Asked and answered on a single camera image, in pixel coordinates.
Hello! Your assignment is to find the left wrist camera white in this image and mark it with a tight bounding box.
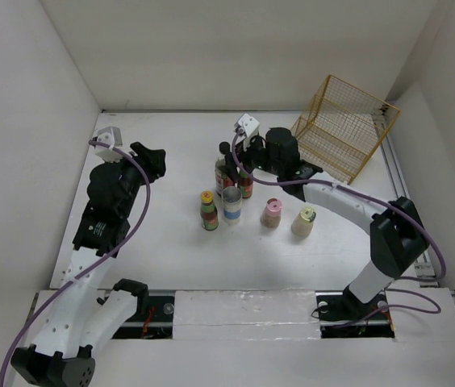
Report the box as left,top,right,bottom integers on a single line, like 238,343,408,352
92,127,123,163

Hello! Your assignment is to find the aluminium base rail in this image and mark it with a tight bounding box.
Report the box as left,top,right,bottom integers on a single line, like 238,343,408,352
114,289,394,341

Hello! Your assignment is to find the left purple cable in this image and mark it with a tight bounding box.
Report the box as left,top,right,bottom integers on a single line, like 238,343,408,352
0,139,152,387

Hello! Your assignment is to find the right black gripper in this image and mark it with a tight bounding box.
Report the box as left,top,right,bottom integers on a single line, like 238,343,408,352
217,131,283,182

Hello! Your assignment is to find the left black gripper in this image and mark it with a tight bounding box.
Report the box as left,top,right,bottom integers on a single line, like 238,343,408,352
106,143,164,217

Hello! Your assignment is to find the silver-cap blue-label shaker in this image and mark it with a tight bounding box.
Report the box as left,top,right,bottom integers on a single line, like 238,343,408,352
221,186,242,225

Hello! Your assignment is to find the tall black-cap glass bottle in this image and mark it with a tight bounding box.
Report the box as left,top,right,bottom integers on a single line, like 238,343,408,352
215,141,237,196

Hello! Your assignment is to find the yellow-cap sauce bottle front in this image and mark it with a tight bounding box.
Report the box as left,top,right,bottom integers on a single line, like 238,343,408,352
200,191,219,231

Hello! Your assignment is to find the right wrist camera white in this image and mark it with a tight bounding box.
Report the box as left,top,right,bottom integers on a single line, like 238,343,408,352
235,113,260,139

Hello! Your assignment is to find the yellow-cap sauce bottle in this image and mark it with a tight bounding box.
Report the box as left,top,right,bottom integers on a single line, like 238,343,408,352
237,170,253,199
200,191,219,231

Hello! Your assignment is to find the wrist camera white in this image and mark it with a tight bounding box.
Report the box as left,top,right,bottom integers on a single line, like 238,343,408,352
92,127,123,163
235,113,260,139

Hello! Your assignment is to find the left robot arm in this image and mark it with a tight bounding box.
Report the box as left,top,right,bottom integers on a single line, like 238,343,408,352
10,139,166,386

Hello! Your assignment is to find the pink-cap spice jar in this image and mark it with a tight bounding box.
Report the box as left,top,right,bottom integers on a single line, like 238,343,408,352
261,198,282,229

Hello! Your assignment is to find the yellow wire basket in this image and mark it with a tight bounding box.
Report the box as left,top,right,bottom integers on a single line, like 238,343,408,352
291,75,400,185

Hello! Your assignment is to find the yellow-cap beige jar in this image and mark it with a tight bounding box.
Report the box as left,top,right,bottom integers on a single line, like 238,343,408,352
291,206,316,238

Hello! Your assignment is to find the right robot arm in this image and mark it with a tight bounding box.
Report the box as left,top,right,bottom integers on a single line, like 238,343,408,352
219,127,433,326

